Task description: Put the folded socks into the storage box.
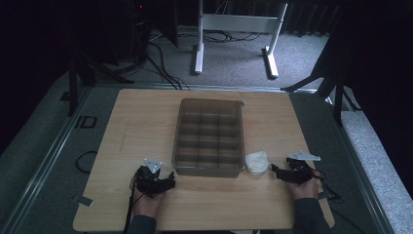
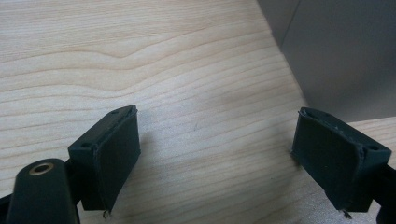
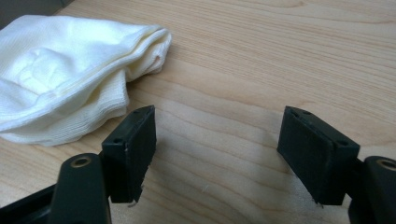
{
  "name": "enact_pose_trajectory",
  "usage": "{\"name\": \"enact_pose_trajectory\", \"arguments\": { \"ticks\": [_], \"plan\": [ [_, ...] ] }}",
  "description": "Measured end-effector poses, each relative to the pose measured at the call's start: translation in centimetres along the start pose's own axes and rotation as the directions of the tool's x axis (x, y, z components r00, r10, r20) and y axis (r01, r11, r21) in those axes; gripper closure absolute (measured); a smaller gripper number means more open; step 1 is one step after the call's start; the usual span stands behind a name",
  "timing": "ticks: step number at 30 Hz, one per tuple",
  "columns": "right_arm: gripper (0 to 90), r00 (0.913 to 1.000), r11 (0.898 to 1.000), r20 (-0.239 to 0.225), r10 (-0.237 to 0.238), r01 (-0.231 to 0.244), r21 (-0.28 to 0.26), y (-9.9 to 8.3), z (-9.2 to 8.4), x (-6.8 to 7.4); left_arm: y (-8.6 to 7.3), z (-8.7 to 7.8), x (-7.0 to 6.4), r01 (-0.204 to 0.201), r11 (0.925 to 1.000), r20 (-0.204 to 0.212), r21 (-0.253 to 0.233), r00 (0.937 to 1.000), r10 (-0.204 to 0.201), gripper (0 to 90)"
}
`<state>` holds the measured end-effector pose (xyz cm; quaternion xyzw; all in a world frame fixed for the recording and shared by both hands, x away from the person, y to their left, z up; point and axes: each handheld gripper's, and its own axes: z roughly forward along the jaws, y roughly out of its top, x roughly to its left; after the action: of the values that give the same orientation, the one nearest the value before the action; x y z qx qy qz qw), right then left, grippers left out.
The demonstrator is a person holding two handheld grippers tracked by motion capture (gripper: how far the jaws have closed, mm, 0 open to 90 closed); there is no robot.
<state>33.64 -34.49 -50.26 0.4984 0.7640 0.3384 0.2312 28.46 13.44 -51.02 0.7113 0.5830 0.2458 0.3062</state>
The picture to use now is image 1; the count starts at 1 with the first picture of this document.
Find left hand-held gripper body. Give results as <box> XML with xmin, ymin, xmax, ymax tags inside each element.
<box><xmin>134</xmin><ymin>157</ymin><xmax>169</xmax><ymax>199</ymax></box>

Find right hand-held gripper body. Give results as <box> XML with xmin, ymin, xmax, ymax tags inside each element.
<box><xmin>284</xmin><ymin>149</ymin><xmax>322</xmax><ymax>186</ymax></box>

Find white cloth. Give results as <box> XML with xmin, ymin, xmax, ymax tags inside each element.
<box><xmin>244</xmin><ymin>149</ymin><xmax>272</xmax><ymax>176</ymax></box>

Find brown plastic compartment box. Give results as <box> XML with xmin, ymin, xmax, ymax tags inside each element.
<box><xmin>171</xmin><ymin>97</ymin><xmax>246</xmax><ymax>178</ymax></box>

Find person's right hand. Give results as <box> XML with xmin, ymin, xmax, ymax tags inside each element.
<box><xmin>284</xmin><ymin>175</ymin><xmax>321</xmax><ymax>201</ymax></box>

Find person's left hand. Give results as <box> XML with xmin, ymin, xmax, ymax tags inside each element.
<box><xmin>129</xmin><ymin>175</ymin><xmax>167</xmax><ymax>218</ymax></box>

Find grey tape piece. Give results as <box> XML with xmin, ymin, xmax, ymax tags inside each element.
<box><xmin>77</xmin><ymin>195</ymin><xmax>94</xmax><ymax>208</ymax></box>

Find black tripod stand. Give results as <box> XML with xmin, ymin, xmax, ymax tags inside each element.
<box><xmin>65</xmin><ymin>48</ymin><xmax>134</xmax><ymax>117</ymax></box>
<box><xmin>280</xmin><ymin>32</ymin><xmax>362</xmax><ymax>127</ymax></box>

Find dark computer tower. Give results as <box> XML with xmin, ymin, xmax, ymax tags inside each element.
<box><xmin>129</xmin><ymin>0</ymin><xmax>153</xmax><ymax>63</ymax></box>

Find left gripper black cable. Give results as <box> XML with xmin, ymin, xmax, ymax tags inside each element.
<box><xmin>122</xmin><ymin>186</ymin><xmax>136</xmax><ymax>234</ymax></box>

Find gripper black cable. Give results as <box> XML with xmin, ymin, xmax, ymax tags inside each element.
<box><xmin>312</xmin><ymin>169</ymin><xmax>345</xmax><ymax>202</ymax></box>
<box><xmin>122</xmin><ymin>186</ymin><xmax>136</xmax><ymax>234</ymax></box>

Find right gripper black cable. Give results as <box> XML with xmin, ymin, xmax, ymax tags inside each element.
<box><xmin>312</xmin><ymin>169</ymin><xmax>345</xmax><ymax>202</ymax></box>

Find black cable loop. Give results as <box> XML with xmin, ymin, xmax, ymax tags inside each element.
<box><xmin>75</xmin><ymin>149</ymin><xmax>98</xmax><ymax>175</ymax></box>

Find black floor cables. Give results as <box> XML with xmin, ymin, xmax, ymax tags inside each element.
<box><xmin>145</xmin><ymin>41</ymin><xmax>191</xmax><ymax>91</ymax></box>

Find cables under desk frame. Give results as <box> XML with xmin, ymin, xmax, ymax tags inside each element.
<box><xmin>179</xmin><ymin>28</ymin><xmax>262</xmax><ymax>44</ymax></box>

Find white metal desk frame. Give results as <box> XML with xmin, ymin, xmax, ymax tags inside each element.
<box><xmin>193</xmin><ymin>0</ymin><xmax>289</xmax><ymax>80</ymax></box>

